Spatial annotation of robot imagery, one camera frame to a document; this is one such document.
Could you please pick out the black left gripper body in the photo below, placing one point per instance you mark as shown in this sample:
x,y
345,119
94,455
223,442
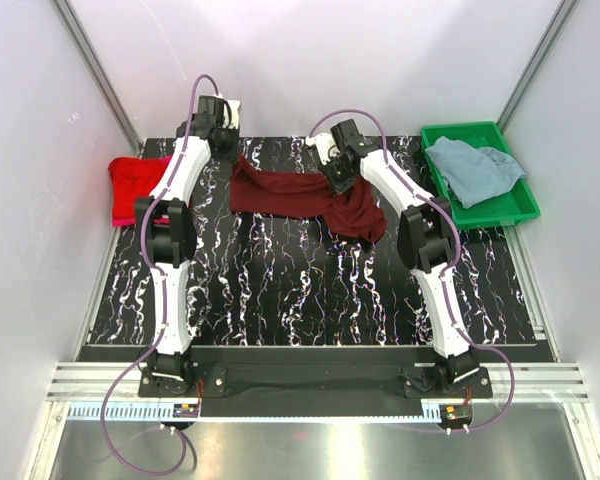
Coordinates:
x,y
229,142

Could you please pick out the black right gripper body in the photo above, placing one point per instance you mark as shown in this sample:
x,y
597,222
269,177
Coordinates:
x,y
336,175

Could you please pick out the dark red t-shirt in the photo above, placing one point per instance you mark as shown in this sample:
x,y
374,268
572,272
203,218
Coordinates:
x,y
353,214

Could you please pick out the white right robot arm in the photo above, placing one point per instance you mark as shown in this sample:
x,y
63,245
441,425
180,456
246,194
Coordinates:
x,y
426,244

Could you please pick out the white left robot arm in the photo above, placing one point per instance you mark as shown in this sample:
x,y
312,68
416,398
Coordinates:
x,y
168,241

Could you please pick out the folded pink t-shirt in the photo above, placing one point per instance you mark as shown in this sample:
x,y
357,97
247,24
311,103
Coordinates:
x,y
125,220

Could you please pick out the light blue t-shirt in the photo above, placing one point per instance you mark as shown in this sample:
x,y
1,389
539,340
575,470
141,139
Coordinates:
x,y
474,174

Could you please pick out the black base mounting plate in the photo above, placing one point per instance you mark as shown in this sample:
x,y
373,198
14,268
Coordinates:
x,y
411,381

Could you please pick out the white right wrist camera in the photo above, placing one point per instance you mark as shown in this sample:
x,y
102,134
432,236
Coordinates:
x,y
323,147

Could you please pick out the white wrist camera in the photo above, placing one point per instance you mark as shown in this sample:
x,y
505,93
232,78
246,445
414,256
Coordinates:
x,y
323,147
232,114

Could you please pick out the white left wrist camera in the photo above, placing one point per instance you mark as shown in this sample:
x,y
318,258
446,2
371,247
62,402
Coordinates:
x,y
232,114

